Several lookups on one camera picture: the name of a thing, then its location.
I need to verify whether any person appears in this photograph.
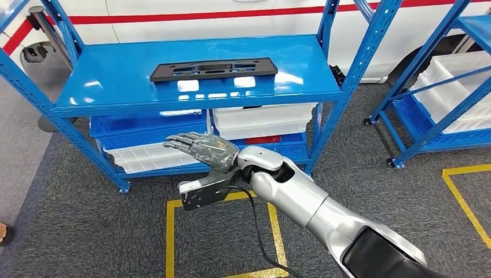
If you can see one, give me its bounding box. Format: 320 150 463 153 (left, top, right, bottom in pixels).
0 222 15 246

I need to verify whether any white vehicle with red stripe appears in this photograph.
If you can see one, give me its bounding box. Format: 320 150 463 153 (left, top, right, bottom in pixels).
0 0 491 85

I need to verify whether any white plastic bin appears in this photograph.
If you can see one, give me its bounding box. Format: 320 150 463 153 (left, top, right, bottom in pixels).
217 120 313 141
119 155 204 175
422 52 491 112
410 75 491 135
212 103 318 131
102 141 193 166

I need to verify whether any yellow floor tape square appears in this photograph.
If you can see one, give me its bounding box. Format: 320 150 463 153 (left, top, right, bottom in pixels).
164 191 290 278

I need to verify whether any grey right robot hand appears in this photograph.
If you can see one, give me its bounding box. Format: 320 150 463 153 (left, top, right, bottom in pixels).
163 131 240 175

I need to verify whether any black plastic part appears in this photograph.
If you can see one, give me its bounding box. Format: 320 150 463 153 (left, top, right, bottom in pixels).
149 57 279 83

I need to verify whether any small black bracket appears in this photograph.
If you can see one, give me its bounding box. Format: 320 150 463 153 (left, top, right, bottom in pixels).
329 64 347 88

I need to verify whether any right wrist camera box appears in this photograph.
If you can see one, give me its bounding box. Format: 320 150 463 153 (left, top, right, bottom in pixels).
178 169 240 213

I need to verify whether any blue plastic bin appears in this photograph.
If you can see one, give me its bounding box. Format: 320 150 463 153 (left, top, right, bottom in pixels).
393 94 491 152
230 132 312 164
89 111 210 151

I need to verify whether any black stanchion post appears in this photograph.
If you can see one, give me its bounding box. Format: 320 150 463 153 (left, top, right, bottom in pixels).
37 116 78 134

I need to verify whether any blue metal shelf rack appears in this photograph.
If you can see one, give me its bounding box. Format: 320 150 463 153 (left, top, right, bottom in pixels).
362 0 491 170
0 0 404 195

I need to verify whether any black camera cable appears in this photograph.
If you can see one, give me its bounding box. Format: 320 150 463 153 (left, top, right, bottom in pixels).
224 185 306 278

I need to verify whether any red flat item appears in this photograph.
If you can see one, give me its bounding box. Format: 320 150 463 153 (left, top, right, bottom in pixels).
244 135 281 146

